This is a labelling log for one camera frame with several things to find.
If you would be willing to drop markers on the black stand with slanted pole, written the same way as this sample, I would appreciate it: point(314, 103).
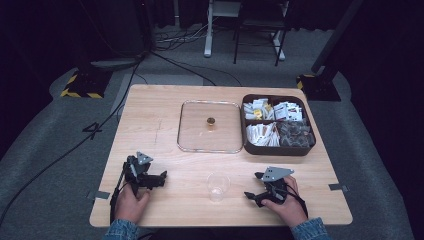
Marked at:
point(322, 80)

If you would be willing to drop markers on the clear plastic cup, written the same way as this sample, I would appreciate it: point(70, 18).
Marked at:
point(218, 186)

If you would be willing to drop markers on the pile of white yellow packets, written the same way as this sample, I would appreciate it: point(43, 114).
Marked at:
point(257, 110)

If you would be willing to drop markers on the clear square lid gold knob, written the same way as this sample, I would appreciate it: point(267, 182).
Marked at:
point(210, 126)

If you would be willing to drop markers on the person's right hand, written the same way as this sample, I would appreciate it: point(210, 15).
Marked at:
point(288, 206)

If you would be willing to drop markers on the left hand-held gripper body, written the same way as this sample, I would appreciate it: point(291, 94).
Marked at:
point(136, 172)

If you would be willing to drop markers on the pile of dark wrapped packets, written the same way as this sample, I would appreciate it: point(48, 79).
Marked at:
point(295, 133)

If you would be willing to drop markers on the pile of white stick packets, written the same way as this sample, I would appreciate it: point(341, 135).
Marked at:
point(263, 134)

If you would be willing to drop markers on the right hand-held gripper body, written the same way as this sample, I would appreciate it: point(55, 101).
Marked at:
point(275, 186)

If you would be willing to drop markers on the person's left hand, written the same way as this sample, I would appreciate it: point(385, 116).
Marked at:
point(129, 206)

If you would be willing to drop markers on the grey tape strip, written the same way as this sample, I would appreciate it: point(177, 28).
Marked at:
point(102, 195)
point(338, 187)

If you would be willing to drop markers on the yellow black striped stand base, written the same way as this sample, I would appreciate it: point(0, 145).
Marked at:
point(85, 85)

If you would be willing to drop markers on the white desk frame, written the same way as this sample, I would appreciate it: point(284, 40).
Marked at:
point(213, 30)

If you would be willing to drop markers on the pile of white brown packets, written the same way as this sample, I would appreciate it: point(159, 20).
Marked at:
point(288, 111)

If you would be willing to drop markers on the dark brown compartment box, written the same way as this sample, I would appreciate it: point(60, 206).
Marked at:
point(278, 150)

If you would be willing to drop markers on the black metal chair frame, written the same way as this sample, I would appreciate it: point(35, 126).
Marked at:
point(258, 26)

